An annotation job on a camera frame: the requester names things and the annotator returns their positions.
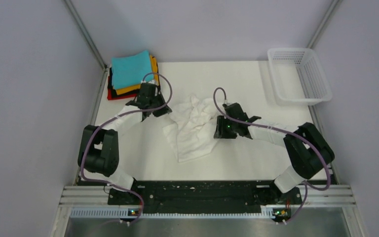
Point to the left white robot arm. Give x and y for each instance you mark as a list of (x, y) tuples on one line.
[(98, 156)]

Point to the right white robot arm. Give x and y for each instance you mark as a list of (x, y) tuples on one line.
[(308, 151)]

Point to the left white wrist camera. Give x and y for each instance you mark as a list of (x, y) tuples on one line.
[(153, 81)]

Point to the white t shirt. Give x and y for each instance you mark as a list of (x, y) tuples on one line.
[(191, 133)]

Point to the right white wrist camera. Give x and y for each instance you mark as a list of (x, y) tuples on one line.
[(225, 105)]

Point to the folded cyan t shirt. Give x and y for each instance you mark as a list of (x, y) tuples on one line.
[(130, 70)]

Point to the aluminium frame rail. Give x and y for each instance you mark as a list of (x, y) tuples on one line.
[(335, 196)]

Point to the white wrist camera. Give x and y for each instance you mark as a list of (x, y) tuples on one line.
[(225, 105), (153, 81)]

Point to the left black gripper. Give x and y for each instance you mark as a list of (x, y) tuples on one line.
[(163, 111)]

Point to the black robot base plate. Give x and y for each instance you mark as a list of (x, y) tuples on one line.
[(204, 197)]

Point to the folded red t shirt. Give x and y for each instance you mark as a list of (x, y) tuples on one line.
[(112, 95)]

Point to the white slotted cable duct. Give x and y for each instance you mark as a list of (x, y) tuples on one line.
[(130, 213)]

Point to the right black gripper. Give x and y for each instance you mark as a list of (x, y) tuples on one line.
[(221, 132)]

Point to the folded black t shirt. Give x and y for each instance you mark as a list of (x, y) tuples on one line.
[(110, 80)]

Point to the white plastic basket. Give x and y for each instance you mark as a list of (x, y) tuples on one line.
[(297, 77)]

